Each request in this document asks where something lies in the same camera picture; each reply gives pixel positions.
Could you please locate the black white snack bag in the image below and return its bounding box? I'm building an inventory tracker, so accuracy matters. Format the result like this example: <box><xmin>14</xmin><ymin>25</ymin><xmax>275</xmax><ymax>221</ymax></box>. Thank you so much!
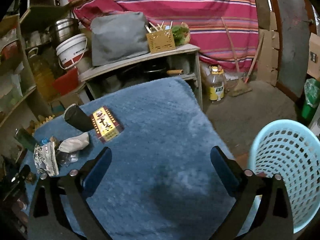
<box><xmin>33</xmin><ymin>141</ymin><xmax>59</xmax><ymax>177</ymax></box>

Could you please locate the low wooden shelf table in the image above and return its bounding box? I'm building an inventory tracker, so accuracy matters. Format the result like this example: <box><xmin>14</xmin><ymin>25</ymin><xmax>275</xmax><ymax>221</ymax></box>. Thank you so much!
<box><xmin>79</xmin><ymin>44</ymin><xmax>203</xmax><ymax>107</ymax></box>

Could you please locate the clear blister pack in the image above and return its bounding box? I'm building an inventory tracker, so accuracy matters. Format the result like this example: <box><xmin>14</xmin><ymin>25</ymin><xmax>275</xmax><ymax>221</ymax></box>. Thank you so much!
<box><xmin>56</xmin><ymin>151</ymin><xmax>79</xmax><ymax>167</ymax></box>

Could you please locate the steel pot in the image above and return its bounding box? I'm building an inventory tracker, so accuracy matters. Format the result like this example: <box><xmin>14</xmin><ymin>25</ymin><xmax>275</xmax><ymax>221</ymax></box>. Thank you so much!
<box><xmin>53</xmin><ymin>18</ymin><xmax>79</xmax><ymax>44</ymax></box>

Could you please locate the corner wooden shelf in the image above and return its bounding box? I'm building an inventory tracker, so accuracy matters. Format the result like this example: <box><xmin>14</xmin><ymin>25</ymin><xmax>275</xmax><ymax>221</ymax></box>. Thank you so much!
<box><xmin>1</xmin><ymin>15</ymin><xmax>52</xmax><ymax>130</ymax></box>

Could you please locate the green vegetables bunch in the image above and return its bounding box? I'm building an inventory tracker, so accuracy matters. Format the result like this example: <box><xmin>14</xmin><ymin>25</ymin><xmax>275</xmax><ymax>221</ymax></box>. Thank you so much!
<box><xmin>172</xmin><ymin>22</ymin><xmax>190</xmax><ymax>46</ymax></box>

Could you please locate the striped red curtain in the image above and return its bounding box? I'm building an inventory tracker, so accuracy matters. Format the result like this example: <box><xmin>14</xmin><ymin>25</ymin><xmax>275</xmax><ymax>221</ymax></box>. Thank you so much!
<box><xmin>69</xmin><ymin>0</ymin><xmax>259</xmax><ymax>72</ymax></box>

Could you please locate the white plastic bucket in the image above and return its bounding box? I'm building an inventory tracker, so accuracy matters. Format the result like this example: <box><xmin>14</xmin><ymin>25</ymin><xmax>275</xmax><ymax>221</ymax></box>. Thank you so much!
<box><xmin>56</xmin><ymin>34</ymin><xmax>88</xmax><ymax>70</ymax></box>

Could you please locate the black cup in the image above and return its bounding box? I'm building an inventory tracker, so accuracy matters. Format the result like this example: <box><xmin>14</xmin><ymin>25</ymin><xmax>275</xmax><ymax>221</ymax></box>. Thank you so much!
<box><xmin>63</xmin><ymin>104</ymin><xmax>94</xmax><ymax>132</ymax></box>

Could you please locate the white crumpled cloth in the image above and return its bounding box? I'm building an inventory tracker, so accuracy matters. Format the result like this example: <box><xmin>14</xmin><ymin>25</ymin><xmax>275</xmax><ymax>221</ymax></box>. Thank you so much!
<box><xmin>58</xmin><ymin>132</ymin><xmax>89</xmax><ymax>153</ymax></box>

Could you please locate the clear oil bottle on floor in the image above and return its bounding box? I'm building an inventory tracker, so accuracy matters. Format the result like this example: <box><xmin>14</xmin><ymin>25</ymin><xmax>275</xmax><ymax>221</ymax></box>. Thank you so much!
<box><xmin>208</xmin><ymin>66</ymin><xmax>226</xmax><ymax>101</ymax></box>

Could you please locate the green glass bottle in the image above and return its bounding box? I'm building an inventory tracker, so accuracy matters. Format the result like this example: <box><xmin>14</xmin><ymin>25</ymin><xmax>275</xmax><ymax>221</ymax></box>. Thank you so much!
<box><xmin>15</xmin><ymin>128</ymin><xmax>38</xmax><ymax>153</ymax></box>

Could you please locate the crumpled brown paper ball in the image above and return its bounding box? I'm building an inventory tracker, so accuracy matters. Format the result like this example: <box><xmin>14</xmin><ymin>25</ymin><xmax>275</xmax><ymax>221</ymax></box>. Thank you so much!
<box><xmin>50</xmin><ymin>136</ymin><xmax>61</xmax><ymax>148</ymax></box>

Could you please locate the cardboard box right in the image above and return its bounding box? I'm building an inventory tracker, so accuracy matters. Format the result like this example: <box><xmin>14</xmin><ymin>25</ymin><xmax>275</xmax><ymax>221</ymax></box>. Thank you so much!
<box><xmin>307</xmin><ymin>33</ymin><xmax>320</xmax><ymax>81</ymax></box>

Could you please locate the broom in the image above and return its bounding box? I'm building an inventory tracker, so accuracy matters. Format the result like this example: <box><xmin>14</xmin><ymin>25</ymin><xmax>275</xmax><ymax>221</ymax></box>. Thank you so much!
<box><xmin>221</xmin><ymin>16</ymin><xmax>265</xmax><ymax>98</ymax></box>

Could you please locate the yellow chopstick holder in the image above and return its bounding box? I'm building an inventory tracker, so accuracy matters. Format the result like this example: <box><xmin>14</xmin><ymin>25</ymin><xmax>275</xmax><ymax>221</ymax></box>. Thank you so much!
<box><xmin>145</xmin><ymin>22</ymin><xmax>176</xmax><ymax>54</ymax></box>

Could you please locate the green plastic bag bin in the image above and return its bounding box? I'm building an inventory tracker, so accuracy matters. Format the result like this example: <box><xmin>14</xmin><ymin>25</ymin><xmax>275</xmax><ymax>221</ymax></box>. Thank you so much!
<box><xmin>301</xmin><ymin>78</ymin><xmax>320</xmax><ymax>121</ymax></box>

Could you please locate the light blue plastic basket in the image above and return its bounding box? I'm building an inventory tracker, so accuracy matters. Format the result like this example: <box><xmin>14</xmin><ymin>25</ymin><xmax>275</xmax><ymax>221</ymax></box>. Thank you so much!
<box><xmin>247</xmin><ymin>119</ymin><xmax>319</xmax><ymax>233</ymax></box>

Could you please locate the yellow patterned card box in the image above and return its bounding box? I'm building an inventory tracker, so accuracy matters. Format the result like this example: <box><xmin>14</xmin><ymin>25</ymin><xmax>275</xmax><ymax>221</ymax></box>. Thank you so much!
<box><xmin>90</xmin><ymin>106</ymin><xmax>124</xmax><ymax>143</ymax></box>

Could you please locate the blue fuzzy table cloth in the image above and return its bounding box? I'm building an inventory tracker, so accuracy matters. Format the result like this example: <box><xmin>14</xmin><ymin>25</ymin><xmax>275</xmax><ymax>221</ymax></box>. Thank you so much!
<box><xmin>23</xmin><ymin>76</ymin><xmax>261</xmax><ymax>240</ymax></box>

